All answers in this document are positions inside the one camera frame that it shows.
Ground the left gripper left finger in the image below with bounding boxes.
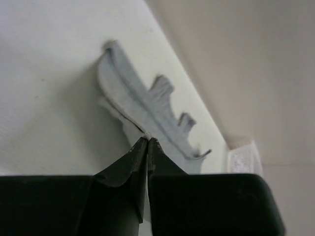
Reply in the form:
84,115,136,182
0,138,148,236

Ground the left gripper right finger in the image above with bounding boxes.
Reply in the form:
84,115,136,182
148,138,285,236

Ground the grey tank top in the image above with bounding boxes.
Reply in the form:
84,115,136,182
97,40,211,174

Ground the white plastic basket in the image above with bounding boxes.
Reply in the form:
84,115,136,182
227,139,263,176

